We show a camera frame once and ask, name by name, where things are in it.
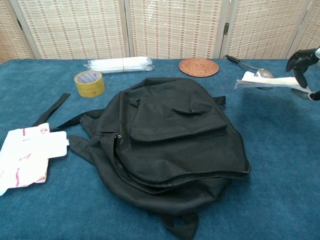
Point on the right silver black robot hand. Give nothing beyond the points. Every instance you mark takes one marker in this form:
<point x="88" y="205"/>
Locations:
<point x="300" y="60"/>

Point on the white book yellow spine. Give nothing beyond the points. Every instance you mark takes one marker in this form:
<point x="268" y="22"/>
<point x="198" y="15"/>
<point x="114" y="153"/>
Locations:
<point x="270" y="82"/>

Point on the black fabric backpack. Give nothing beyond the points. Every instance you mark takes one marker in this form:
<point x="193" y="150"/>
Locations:
<point x="175" y="150"/>

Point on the black screen hinge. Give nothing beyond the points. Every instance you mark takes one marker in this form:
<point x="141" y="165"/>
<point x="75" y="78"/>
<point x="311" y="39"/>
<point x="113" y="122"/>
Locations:
<point x="226" y="28"/>
<point x="19" y="24"/>

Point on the round woven rattan coaster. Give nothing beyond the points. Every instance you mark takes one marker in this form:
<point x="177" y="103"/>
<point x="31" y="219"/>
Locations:
<point x="198" y="67"/>

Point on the bamboo folding screen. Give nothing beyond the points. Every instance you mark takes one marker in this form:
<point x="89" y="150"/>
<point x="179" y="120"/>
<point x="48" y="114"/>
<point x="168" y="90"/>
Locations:
<point x="175" y="25"/>

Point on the bundle of clear straws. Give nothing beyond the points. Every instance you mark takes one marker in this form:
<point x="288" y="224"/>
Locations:
<point x="112" y="64"/>

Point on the yellow packing tape roll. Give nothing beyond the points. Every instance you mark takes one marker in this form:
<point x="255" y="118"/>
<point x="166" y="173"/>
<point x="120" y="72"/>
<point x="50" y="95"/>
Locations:
<point x="90" y="90"/>

